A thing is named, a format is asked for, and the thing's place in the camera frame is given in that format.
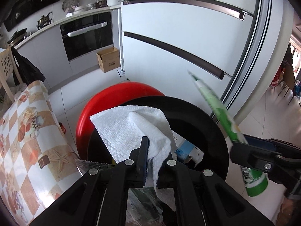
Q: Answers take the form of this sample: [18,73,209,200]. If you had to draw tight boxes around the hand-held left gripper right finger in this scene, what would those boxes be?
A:
[156,153,275,226]

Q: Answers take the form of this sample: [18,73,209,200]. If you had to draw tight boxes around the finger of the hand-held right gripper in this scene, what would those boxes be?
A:
[243,134,301,157]
[230,142,283,177]

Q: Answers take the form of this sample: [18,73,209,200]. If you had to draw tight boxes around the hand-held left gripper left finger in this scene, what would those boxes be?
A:
[29,136,150,226]

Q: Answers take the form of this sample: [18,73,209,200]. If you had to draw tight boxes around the blue white carton box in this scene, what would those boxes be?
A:
[172,129,204,170]

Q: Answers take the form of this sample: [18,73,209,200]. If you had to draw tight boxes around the green white tube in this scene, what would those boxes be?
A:
[187,70,268,197]

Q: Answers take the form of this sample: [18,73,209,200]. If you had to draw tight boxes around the black trash bin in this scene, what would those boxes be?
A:
[87,96,228,186]

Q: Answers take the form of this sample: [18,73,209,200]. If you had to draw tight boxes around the silver serrated foil wrapper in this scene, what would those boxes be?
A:
[75,158,116,177]

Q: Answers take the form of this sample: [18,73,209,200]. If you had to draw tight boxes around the wooden dining chair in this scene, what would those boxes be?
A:
[277,45,301,104]

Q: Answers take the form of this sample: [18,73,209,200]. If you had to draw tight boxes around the red round stool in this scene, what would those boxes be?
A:
[76,82,166,160]

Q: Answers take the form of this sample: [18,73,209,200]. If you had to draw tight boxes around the small cardboard box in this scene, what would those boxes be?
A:
[96,47,121,73]

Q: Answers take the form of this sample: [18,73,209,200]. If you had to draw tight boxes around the white refrigerator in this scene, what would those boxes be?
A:
[117,0,261,125]

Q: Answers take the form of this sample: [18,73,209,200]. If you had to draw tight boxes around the black built-in oven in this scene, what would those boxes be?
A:
[59,11,114,62]

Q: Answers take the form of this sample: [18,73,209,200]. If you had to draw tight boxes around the black jacket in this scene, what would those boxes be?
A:
[11,47,46,86]

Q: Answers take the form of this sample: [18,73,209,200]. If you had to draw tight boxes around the white kitchen countertop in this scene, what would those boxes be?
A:
[7,3,121,50]

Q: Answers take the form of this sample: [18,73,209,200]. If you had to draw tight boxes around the beige perforated plastic chair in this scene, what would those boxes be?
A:
[0,48,24,104]

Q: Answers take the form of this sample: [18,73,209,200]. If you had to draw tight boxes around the brown cooking pot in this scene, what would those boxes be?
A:
[36,12,52,27]

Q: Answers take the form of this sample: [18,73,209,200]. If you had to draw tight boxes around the silver round steamer rack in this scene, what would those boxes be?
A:
[62,0,79,12]

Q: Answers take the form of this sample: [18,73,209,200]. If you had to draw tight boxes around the black wok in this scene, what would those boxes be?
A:
[7,28,27,43]

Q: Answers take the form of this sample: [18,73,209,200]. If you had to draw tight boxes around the black range hood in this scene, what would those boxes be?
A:
[3,0,60,32]

